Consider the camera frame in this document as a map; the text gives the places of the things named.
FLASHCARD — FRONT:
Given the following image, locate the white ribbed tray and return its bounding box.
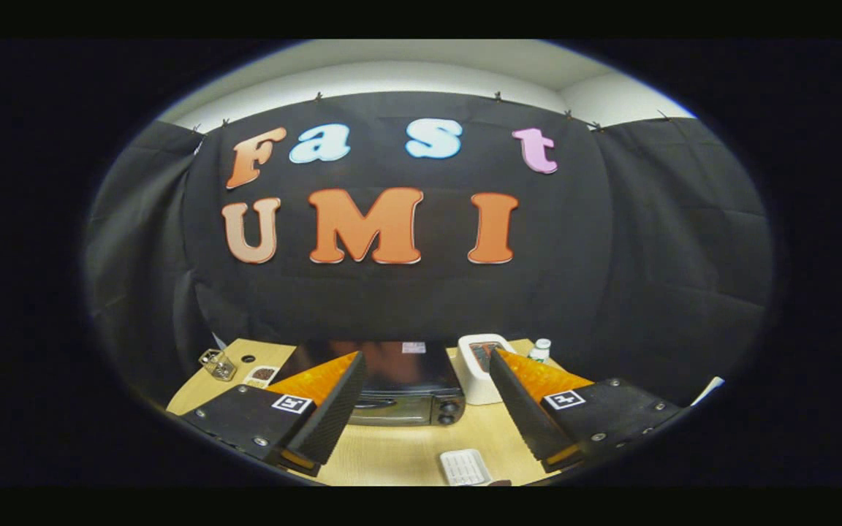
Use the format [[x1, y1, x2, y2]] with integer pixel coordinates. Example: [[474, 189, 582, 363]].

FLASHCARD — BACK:
[[439, 449, 493, 487]]

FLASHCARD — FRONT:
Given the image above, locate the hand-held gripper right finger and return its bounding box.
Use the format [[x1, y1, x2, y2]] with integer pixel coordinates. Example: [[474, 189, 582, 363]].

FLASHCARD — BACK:
[[489, 348, 685, 474]]

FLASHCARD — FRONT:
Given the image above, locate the white flat panel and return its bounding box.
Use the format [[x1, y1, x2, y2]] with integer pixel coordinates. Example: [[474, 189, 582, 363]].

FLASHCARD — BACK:
[[690, 376, 726, 407]]

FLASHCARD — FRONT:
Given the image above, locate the white toaster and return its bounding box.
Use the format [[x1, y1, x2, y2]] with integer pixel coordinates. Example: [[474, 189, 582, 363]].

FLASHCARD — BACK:
[[458, 334, 517, 405]]

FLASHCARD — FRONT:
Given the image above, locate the black toaster oven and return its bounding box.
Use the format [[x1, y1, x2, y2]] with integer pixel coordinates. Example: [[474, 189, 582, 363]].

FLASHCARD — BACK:
[[286, 340, 466, 427]]

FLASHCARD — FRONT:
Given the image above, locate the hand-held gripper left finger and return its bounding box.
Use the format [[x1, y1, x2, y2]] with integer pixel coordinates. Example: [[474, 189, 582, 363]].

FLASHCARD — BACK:
[[180, 351, 368, 477]]

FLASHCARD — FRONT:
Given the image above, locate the small white dish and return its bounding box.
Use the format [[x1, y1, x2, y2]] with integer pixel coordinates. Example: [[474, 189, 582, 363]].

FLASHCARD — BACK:
[[243, 365, 281, 389]]

